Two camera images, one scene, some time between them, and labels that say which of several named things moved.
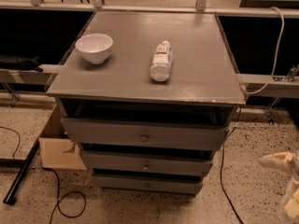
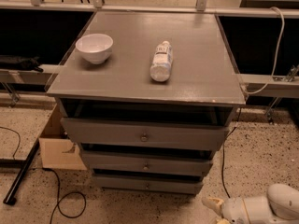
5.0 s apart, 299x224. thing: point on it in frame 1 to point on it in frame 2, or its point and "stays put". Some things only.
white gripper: x=277 y=160 to x=233 y=209
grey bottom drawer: x=149 y=185 stays put
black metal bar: x=11 y=197 stays put
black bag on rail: x=10 y=62 stays put
